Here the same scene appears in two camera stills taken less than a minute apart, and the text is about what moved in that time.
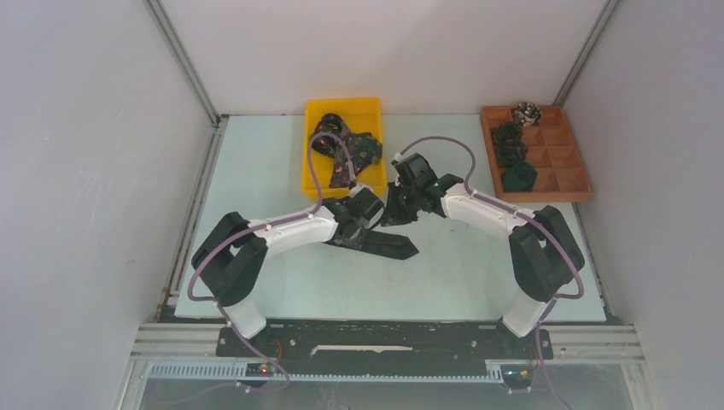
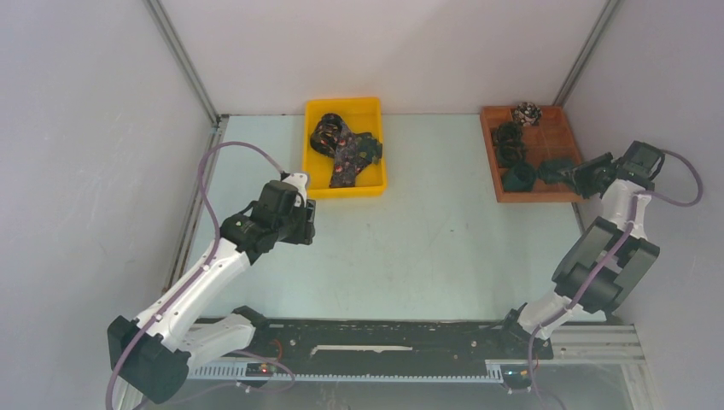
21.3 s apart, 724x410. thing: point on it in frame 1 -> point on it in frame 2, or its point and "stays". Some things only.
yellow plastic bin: (359, 115) stays
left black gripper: (362, 228) -> (306, 230)
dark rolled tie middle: (510, 153) stays
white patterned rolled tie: (528, 114) stays
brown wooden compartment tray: (552, 149) stays
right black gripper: (394, 215) -> (581, 172)
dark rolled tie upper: (509, 132) stays
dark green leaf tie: (394, 245) -> (550, 171)
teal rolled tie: (520, 178) stays
